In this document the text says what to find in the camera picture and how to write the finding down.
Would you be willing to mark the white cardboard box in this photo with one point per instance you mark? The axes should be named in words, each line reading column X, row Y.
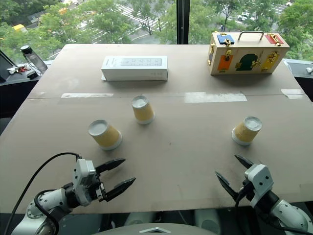
column 134, row 69

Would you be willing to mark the clear water bottle black cap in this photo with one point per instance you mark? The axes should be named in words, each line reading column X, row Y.
column 34, row 60

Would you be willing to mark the short white tape strip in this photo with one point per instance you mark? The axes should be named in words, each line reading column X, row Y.
column 292, row 93

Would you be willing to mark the dark side table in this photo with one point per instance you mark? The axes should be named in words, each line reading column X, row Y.
column 14, row 95

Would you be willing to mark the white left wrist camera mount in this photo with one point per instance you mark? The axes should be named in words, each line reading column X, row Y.
column 83, row 181

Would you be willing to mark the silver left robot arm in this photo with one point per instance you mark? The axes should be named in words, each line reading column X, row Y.
column 52, row 199

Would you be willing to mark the small white object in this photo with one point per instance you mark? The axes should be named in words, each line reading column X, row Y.
column 310, row 70

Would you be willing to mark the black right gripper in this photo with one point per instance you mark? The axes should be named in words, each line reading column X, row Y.
column 247, row 192

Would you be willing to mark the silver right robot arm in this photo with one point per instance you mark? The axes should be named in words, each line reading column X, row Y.
column 288, row 213

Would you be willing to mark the yellow paper cup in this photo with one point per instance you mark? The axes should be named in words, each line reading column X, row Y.
column 106, row 137
column 143, row 110
column 245, row 131

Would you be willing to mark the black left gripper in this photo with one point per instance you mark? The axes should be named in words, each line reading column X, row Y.
column 99, row 187

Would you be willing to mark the black window frame post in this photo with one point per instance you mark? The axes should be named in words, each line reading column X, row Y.
column 183, row 22

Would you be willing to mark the keys with red tag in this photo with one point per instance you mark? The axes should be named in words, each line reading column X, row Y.
column 20, row 69

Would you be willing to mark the grey rounded shape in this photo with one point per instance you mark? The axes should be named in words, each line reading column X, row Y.
column 207, row 220

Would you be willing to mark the grey robot torso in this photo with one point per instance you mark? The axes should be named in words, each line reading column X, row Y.
column 156, row 229

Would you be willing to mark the small black round object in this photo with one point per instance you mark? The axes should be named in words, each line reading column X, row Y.
column 31, row 74

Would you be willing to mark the wide white tape strip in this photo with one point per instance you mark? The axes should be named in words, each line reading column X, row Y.
column 215, row 97

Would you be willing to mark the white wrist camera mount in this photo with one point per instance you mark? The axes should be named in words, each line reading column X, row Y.
column 260, row 181
column 83, row 181

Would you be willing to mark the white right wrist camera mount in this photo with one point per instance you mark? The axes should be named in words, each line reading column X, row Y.
column 260, row 181

